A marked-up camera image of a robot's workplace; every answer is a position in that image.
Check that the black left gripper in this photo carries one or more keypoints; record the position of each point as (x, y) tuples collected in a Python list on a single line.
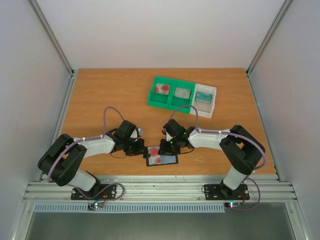
[(140, 149)]

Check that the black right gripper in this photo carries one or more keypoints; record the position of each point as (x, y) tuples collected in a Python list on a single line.
[(166, 149)]

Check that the red dotted card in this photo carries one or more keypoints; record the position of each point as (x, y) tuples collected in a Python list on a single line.
[(154, 158), (163, 89)]

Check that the black leather card holder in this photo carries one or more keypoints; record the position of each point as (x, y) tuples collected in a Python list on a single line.
[(165, 160)]

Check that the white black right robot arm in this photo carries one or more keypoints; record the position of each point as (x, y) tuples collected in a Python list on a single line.
[(242, 150)]

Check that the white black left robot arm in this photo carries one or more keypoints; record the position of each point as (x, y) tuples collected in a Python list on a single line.
[(61, 162)]

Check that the grey card in bin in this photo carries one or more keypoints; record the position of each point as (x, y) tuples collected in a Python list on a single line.
[(183, 93)]

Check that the red dotted card in bin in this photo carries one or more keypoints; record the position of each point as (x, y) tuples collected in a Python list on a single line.
[(163, 89)]

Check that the teal card in bin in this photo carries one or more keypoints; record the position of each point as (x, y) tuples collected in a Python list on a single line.
[(203, 97)]

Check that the white right bin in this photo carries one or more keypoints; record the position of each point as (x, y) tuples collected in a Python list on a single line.
[(203, 109)]

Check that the green left bin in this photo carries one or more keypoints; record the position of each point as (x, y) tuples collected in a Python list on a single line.
[(156, 99)]

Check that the green bin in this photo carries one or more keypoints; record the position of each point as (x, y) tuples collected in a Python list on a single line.
[(175, 102), (156, 99)]

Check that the green middle bin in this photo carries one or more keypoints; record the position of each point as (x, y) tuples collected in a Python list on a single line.
[(175, 102)]

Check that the left controller board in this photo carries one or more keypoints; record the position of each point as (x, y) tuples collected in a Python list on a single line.
[(95, 206)]

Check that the controller board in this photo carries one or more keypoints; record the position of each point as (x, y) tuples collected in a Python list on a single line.
[(233, 205), (95, 206)]

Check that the right controller board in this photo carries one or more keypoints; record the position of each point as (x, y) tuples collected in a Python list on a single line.
[(233, 205)]

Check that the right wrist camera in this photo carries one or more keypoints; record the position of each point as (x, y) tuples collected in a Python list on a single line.
[(168, 137)]

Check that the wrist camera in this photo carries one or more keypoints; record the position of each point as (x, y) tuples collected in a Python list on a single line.
[(168, 137), (138, 132)]

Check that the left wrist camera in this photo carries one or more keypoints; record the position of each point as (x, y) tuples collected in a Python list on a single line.
[(138, 132)]

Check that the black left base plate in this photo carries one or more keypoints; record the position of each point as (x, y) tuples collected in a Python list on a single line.
[(97, 192)]

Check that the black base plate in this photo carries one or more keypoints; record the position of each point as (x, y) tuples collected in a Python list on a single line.
[(97, 192), (216, 192)]

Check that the grey slotted cable duct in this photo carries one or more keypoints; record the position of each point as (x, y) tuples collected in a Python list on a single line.
[(129, 208)]

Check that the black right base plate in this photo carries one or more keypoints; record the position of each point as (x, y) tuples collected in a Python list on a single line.
[(216, 192)]

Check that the aluminium frame rail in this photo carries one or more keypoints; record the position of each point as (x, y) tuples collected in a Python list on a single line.
[(167, 188)]

